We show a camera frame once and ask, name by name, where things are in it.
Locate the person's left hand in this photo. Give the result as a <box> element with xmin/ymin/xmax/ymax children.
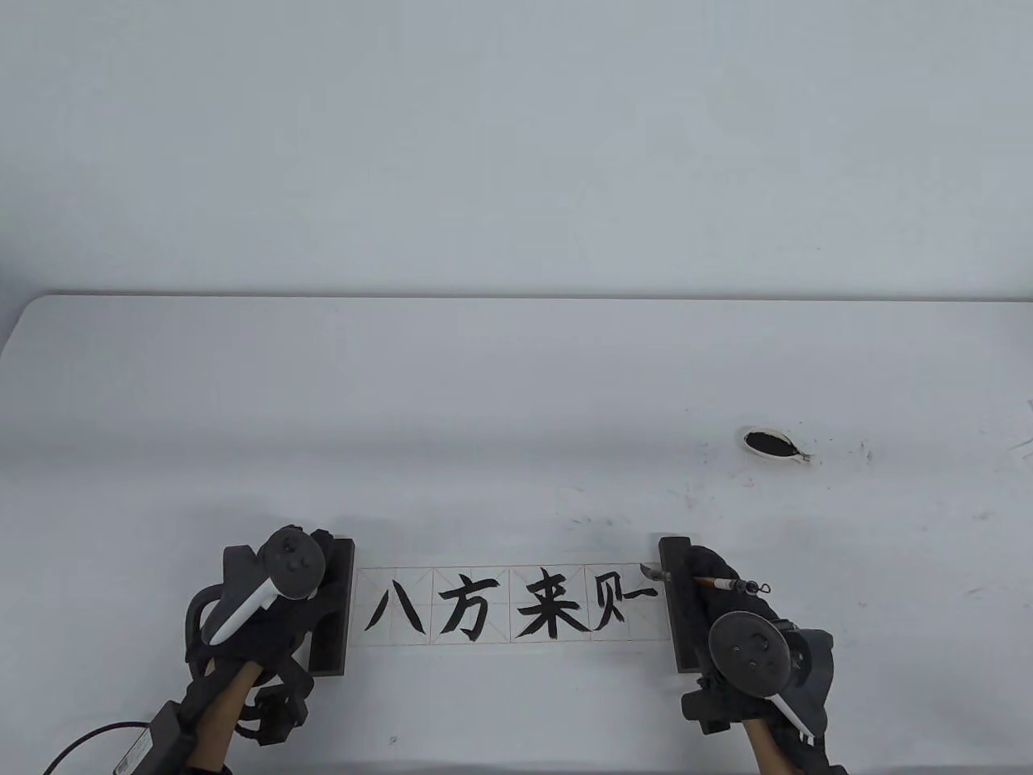
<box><xmin>186</xmin><ymin>529</ymin><xmax>346</xmax><ymax>687</ymax></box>

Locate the person's right hand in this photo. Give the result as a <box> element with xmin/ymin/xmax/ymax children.
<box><xmin>680</xmin><ymin>545</ymin><xmax>808</xmax><ymax>721</ymax></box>

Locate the calligraphy brush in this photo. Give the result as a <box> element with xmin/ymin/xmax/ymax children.
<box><xmin>640</xmin><ymin>564</ymin><xmax>773</xmax><ymax>596</ymax></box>

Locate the person's left forearm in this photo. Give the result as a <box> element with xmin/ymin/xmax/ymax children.
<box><xmin>187</xmin><ymin>658</ymin><xmax>264</xmax><ymax>775</ymax></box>

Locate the person's right forearm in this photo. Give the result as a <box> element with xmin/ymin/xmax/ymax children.
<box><xmin>747</xmin><ymin>714</ymin><xmax>796</xmax><ymax>775</ymax></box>

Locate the black box on left forearm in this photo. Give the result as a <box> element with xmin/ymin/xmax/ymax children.
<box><xmin>111</xmin><ymin>701</ymin><xmax>196</xmax><ymax>775</ymax></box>

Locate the dark rectangular paperweight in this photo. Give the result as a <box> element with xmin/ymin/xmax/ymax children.
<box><xmin>658</xmin><ymin>534</ymin><xmax>701</xmax><ymax>676</ymax></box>
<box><xmin>309</xmin><ymin>536</ymin><xmax>357</xmax><ymax>676</ymax></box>

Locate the grey and white left controller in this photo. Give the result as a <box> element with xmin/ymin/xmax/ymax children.
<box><xmin>202</xmin><ymin>525</ymin><xmax>328</xmax><ymax>647</ymax></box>

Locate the grey and white controller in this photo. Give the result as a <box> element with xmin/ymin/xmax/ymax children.
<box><xmin>202</xmin><ymin>525</ymin><xmax>328</xmax><ymax>647</ymax></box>
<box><xmin>708</xmin><ymin>611</ymin><xmax>818</xmax><ymax>748</ymax></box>

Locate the grey and white right controller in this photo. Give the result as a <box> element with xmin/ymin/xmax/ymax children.
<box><xmin>708</xmin><ymin>611</ymin><xmax>818</xmax><ymax>748</ymax></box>

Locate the white ink dish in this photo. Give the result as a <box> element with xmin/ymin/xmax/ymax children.
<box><xmin>738</xmin><ymin>427</ymin><xmax>813</xmax><ymax>468</ymax></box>

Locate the gridded calligraphy paper strip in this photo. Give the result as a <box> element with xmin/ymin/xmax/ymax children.
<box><xmin>352</xmin><ymin>564</ymin><xmax>675</xmax><ymax>647</ymax></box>

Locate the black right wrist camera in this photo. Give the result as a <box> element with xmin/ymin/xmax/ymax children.
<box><xmin>680</xmin><ymin>685</ymin><xmax>734</xmax><ymax>736</ymax></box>

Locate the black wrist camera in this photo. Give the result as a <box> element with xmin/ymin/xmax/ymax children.
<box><xmin>680</xmin><ymin>685</ymin><xmax>734</xmax><ymax>736</ymax></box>
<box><xmin>239</xmin><ymin>685</ymin><xmax>312</xmax><ymax>748</ymax></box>

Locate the dark grey right wrist mount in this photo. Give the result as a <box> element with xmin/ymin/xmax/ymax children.
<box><xmin>775</xmin><ymin>620</ymin><xmax>837</xmax><ymax>748</ymax></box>

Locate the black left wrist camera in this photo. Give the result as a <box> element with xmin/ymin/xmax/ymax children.
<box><xmin>239</xmin><ymin>685</ymin><xmax>312</xmax><ymax>748</ymax></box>

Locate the black cable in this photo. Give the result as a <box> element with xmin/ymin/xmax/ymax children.
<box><xmin>43</xmin><ymin>720</ymin><xmax>156</xmax><ymax>775</ymax></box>

